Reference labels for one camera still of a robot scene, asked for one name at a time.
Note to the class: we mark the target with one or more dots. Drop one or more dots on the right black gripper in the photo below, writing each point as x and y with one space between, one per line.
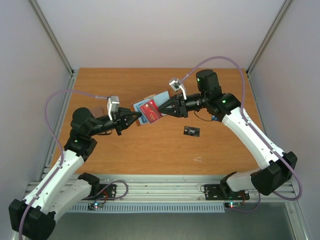
181 105

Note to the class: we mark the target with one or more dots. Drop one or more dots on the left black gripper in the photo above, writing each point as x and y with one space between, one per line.
120 118

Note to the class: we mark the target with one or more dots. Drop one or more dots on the brown leather card holder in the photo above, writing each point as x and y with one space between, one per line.
159 98

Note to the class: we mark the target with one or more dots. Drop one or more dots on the red VIP card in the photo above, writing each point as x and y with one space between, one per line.
150 111

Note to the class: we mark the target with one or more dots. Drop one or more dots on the black VIP card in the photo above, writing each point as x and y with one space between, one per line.
191 131

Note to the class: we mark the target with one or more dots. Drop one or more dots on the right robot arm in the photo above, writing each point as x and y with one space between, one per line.
274 165

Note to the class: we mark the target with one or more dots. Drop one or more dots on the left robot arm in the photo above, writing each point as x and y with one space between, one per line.
36 215

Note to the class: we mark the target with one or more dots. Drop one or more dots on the left circuit board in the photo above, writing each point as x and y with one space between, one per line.
95 206

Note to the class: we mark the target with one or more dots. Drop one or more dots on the circuit board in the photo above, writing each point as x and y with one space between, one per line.
232 205
95 206

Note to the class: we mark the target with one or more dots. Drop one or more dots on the right circuit board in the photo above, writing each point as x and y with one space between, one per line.
232 205

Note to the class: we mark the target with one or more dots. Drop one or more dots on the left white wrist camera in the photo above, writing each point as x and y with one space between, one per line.
112 105

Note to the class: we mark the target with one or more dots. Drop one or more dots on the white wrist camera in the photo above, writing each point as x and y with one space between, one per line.
175 84
112 105

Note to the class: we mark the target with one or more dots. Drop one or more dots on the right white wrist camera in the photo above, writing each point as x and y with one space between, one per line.
175 84

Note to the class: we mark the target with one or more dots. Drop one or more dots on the left aluminium corner post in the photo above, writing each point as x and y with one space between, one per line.
52 37

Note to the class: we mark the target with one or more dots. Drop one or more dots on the aluminium corner post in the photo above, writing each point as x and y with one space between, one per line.
286 4
52 37

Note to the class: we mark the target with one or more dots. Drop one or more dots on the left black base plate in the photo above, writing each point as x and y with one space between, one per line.
110 192

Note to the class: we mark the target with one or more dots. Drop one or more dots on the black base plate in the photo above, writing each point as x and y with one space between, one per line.
214 192
110 192

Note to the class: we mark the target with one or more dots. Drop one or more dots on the aluminium rail frame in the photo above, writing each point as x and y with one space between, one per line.
177 188

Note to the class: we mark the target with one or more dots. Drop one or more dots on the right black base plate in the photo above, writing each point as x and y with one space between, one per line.
214 192

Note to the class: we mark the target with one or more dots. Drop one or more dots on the grey slotted cable duct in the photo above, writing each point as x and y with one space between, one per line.
141 208

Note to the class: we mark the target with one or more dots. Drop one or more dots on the right aluminium corner post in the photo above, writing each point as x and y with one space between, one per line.
286 4

